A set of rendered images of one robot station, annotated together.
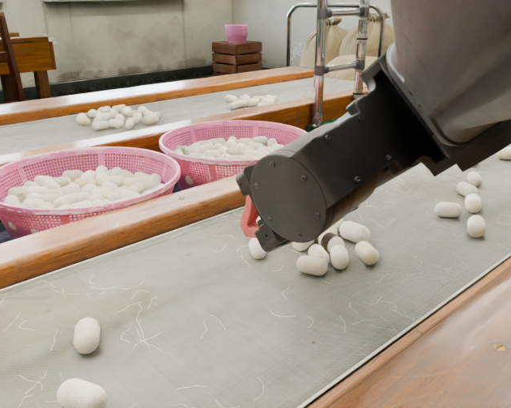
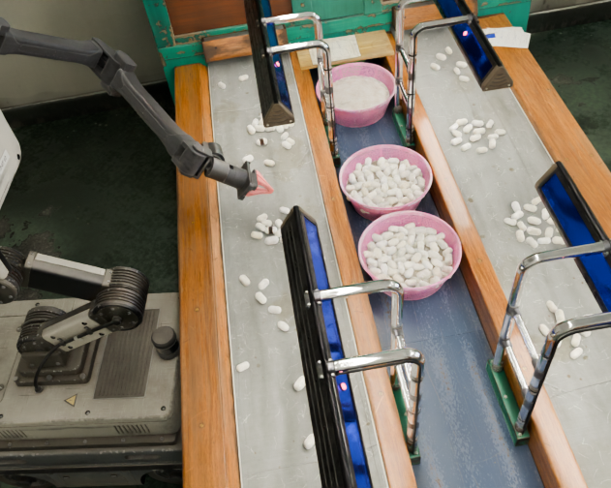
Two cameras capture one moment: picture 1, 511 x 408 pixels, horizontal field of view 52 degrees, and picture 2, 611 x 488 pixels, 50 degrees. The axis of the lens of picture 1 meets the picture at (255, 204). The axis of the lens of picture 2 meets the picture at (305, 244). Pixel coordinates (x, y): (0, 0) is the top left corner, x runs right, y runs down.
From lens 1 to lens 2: 1.98 m
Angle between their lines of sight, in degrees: 96
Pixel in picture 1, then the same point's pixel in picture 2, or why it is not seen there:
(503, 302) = (202, 236)
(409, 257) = (249, 250)
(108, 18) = not seen: outside the picture
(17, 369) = (270, 153)
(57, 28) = not seen: outside the picture
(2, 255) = (319, 148)
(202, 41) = not seen: outside the picture
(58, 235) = (323, 161)
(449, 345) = (201, 214)
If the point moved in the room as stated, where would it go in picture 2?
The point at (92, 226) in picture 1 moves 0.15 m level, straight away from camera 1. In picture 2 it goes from (325, 169) to (375, 175)
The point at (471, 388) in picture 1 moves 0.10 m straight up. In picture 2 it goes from (190, 208) to (182, 183)
